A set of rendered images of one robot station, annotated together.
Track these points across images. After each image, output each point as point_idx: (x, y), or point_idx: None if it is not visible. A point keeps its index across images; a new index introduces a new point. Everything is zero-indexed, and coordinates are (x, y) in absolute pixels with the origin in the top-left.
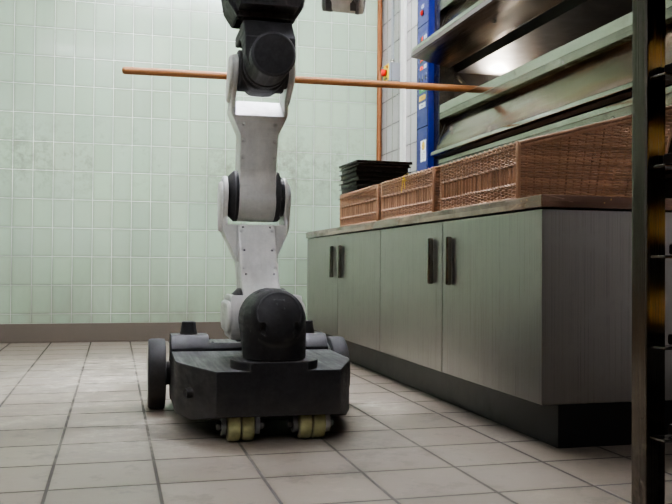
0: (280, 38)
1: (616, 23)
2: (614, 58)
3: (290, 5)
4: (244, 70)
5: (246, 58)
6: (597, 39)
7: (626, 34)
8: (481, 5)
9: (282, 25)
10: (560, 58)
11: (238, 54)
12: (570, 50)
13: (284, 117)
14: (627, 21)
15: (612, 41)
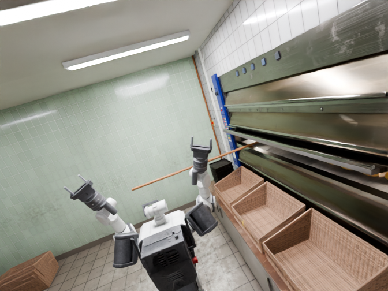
0: None
1: (332, 181)
2: (331, 190)
3: (190, 283)
4: None
5: None
6: (319, 178)
7: (341, 191)
8: (252, 139)
9: (189, 286)
10: (295, 170)
11: None
12: (302, 171)
13: (201, 290)
14: (342, 186)
15: (331, 186)
